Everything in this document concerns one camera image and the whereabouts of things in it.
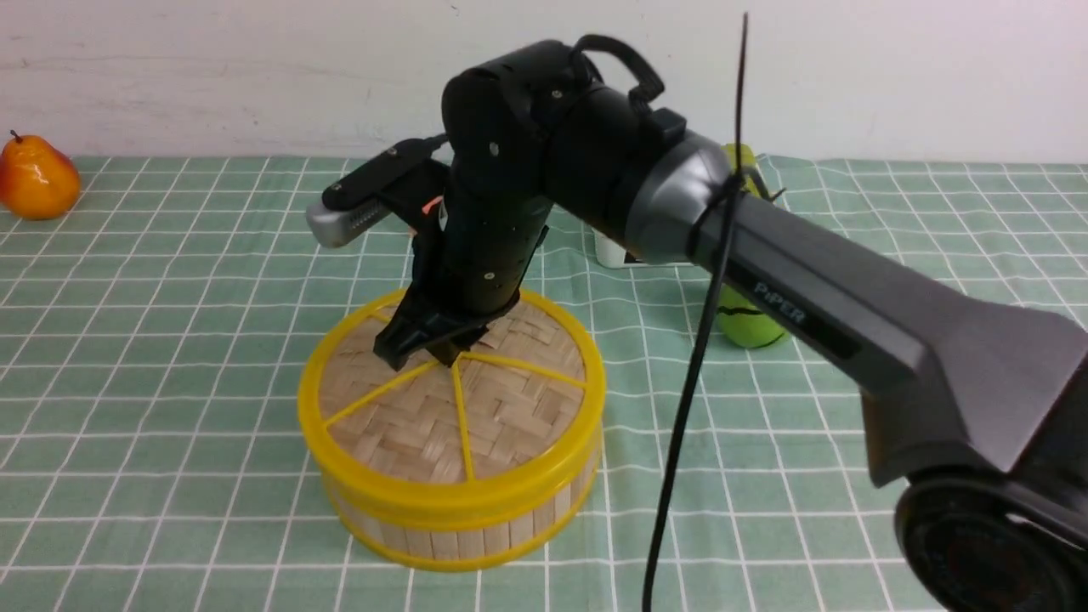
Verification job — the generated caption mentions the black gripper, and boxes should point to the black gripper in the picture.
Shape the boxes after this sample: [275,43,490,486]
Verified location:
[373,160,549,371]

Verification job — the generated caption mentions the yellow woven bamboo steamer lid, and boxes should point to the yellow woven bamboo steamer lid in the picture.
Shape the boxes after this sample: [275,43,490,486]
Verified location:
[297,291,606,530]

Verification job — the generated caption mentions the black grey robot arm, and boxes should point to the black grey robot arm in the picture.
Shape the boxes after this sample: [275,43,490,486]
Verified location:
[372,34,1085,611]

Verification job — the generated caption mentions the green lid white storage box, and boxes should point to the green lid white storage box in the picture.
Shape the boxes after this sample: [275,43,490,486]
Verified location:
[593,144,786,269]

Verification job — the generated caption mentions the bamboo steamer base yellow rim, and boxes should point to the bamboo steamer base yellow rim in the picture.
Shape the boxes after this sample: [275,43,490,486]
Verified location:
[321,443,603,572]

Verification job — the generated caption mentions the green checkered tablecloth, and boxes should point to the green checkered tablecloth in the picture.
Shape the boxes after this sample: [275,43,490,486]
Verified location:
[0,151,1088,612]

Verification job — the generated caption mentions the green toy watermelon ball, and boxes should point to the green toy watermelon ball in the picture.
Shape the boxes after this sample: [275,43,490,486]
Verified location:
[715,286,788,351]

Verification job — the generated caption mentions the orange toy pear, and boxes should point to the orange toy pear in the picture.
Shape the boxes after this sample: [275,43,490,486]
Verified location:
[1,128,82,221]

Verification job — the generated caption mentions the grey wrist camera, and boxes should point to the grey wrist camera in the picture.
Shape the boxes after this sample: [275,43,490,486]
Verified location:
[306,134,450,249]

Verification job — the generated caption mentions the black cable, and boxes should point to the black cable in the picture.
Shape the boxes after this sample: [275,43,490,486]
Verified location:
[641,12,787,612]

